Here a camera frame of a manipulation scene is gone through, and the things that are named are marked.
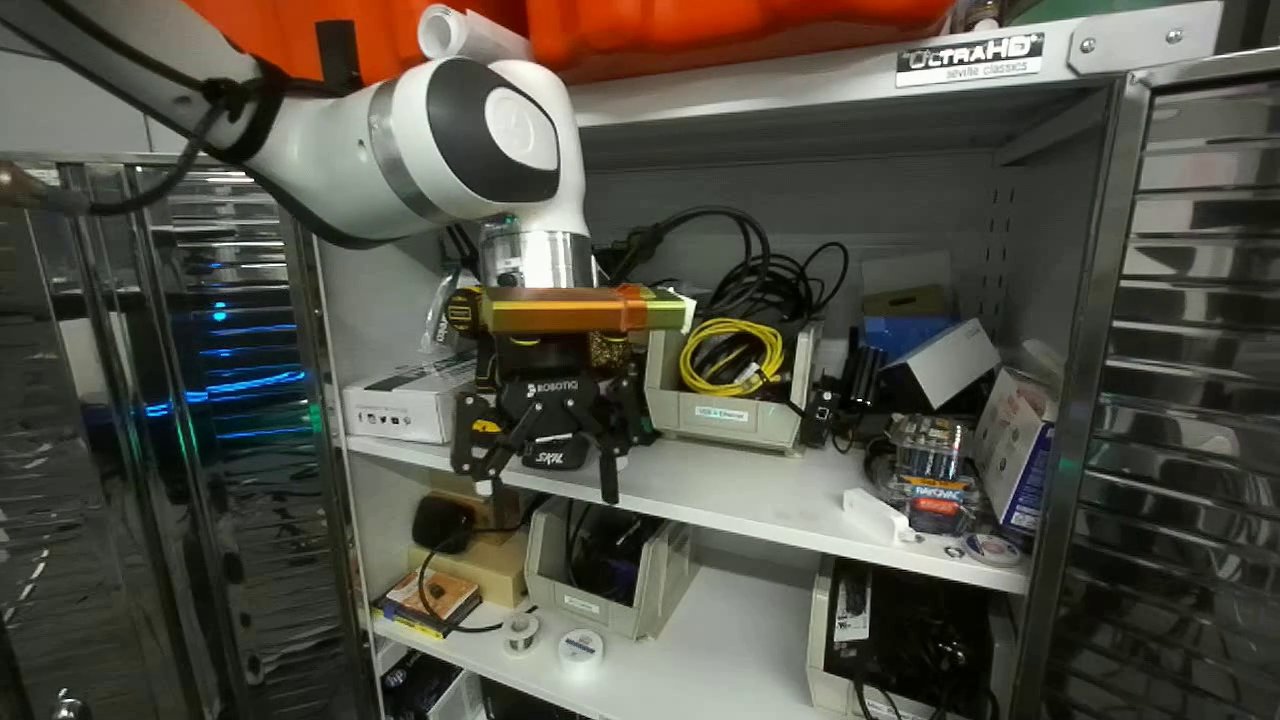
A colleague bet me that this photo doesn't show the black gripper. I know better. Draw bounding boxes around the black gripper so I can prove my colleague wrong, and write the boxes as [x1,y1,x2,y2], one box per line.
[454,334,656,506]

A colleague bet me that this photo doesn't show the yellow ethernet cable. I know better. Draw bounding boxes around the yellow ethernet cable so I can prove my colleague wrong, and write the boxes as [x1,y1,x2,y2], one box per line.
[675,318,792,401]

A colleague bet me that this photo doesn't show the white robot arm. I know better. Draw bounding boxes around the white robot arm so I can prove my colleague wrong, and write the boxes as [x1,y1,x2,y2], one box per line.
[0,0,640,382]

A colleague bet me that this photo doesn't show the grey storage bin upper shelf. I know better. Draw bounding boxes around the grey storage bin upper shelf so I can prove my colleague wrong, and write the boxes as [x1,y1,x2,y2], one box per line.
[644,330,816,451]

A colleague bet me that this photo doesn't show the black battery charger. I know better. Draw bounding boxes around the black battery charger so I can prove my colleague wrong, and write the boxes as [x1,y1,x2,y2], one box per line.
[523,432,594,472]

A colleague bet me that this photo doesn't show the white cardboard box green label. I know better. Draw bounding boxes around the white cardboard box green label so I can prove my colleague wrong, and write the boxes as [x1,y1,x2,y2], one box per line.
[345,365,472,446]

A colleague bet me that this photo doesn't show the brown cardboard box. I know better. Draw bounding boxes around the brown cardboard box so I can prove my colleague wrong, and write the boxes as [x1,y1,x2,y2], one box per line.
[413,488,527,608]

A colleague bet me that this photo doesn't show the battery pack blister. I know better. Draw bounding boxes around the battery pack blister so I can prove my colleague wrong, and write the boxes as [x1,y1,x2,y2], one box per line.
[889,416,964,536]

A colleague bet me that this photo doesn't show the blue white box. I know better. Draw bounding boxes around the blue white box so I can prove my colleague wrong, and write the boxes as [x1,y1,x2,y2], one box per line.
[862,318,999,413]

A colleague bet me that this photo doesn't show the metal shelving cabinet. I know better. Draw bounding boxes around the metal shelving cabinet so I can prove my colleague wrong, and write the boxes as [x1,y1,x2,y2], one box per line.
[255,0,1280,720]

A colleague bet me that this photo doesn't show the orange plastic container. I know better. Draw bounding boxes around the orange plastic container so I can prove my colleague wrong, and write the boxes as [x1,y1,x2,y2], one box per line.
[185,0,955,81]

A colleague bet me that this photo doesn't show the white leaflet box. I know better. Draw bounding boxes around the white leaflet box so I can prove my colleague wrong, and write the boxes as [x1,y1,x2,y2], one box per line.
[971,369,1057,536]

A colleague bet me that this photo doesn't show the gold wrist camera bar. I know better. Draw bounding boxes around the gold wrist camera bar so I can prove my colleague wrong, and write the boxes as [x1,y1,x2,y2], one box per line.
[446,284,695,337]

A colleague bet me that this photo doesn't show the black coiled cables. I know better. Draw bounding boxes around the black coiled cables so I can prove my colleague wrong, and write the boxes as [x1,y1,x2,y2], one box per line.
[594,208,858,353]

